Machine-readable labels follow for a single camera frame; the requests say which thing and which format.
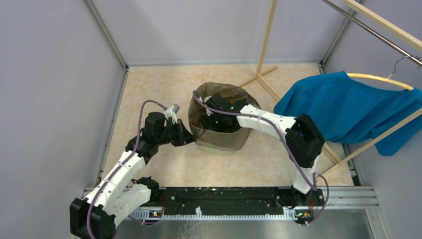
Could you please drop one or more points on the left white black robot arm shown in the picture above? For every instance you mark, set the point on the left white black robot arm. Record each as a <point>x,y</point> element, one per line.
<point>99,213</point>

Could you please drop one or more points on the blue t-shirt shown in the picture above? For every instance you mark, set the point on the blue t-shirt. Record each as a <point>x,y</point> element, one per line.
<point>347,111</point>

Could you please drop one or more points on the cream plastic trash bin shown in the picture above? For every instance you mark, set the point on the cream plastic trash bin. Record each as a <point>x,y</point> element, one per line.
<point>217,151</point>

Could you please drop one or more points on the aluminium frame rail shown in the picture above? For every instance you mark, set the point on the aluminium frame rail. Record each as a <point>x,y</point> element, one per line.
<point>101,25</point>

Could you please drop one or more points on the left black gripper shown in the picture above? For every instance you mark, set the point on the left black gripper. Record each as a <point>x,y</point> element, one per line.
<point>184,137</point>

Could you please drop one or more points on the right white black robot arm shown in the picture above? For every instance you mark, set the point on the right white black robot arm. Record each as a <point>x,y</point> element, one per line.
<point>299,135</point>

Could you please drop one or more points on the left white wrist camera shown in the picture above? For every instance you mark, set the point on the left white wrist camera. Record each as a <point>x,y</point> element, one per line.
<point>172,112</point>

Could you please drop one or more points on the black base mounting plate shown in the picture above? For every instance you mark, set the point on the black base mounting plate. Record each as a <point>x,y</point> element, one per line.
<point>236,201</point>

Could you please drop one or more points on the yellow clothes hanger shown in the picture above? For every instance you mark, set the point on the yellow clothes hanger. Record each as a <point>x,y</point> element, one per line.
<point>385,79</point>

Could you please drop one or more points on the metal hanging rod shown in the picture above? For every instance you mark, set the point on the metal hanging rod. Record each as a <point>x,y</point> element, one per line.
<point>374,33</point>

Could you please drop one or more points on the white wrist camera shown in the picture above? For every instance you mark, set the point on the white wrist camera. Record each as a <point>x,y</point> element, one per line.
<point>204,100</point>
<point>172,112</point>

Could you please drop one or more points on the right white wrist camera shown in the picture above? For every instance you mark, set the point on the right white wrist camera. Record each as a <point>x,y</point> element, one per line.
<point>204,100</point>

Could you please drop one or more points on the dark translucent trash bag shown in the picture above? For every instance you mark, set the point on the dark translucent trash bag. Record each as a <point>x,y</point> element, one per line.
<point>219,133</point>

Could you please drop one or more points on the wooden clothes rack stand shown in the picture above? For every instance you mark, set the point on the wooden clothes rack stand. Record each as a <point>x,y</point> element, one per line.
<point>361,9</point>

